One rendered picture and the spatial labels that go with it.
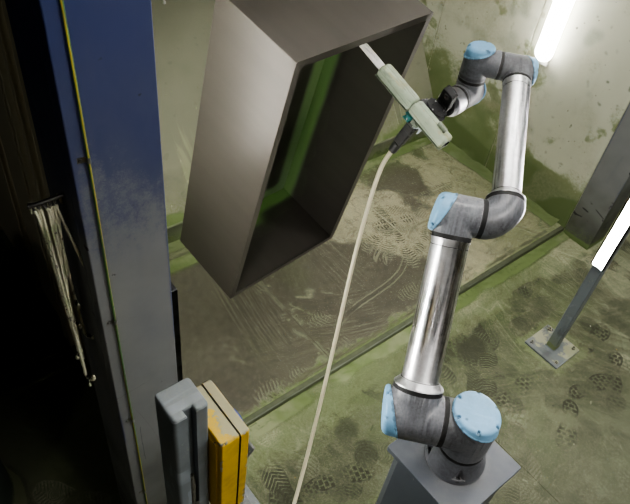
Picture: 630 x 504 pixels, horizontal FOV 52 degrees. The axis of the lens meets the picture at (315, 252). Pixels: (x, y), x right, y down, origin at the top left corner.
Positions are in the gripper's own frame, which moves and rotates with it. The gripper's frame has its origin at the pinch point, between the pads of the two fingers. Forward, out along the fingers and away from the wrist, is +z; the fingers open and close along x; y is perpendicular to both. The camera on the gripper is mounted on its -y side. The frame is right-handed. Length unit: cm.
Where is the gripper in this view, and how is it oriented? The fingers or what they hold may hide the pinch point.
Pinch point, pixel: (414, 120)
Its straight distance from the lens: 203.6
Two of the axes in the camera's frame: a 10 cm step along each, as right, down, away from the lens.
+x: -6.1, -7.8, 1.3
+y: -3.9, 4.4, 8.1
